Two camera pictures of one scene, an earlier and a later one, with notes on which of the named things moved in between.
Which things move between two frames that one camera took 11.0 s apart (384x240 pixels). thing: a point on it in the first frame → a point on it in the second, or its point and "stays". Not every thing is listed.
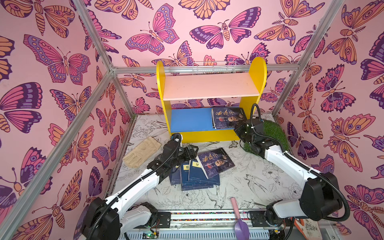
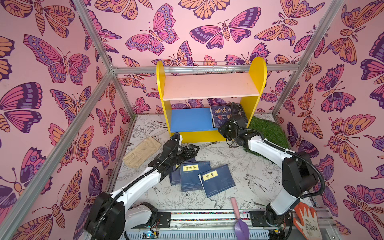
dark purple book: (214, 162) → (221, 114)
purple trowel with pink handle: (241, 230) stays
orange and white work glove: (310, 228) stays
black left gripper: (185, 151) stays
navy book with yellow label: (196, 174) → (216, 180)
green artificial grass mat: (272, 130) stays
